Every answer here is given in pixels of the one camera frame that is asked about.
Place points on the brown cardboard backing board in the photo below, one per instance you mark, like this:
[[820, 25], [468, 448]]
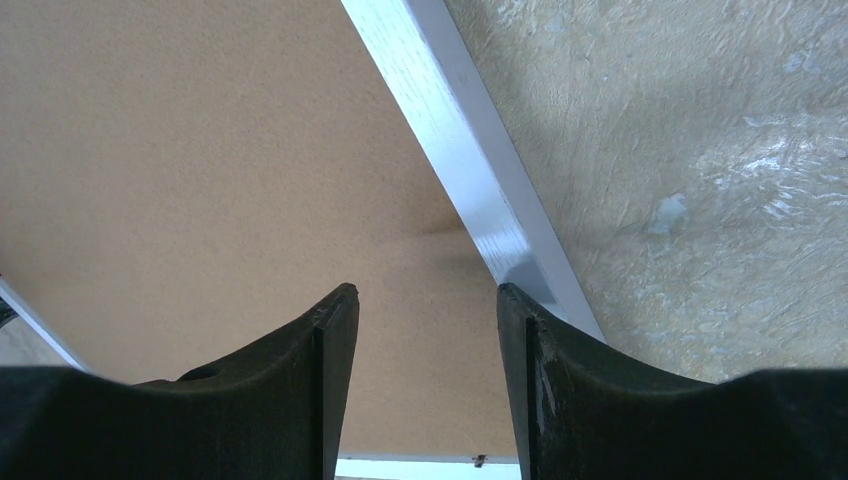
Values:
[[232, 185]]

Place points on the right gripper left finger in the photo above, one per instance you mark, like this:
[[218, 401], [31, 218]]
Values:
[[273, 409]]

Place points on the white picture frame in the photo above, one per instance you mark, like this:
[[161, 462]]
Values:
[[464, 146]]

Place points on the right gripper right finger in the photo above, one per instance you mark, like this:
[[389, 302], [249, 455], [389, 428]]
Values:
[[583, 410]]

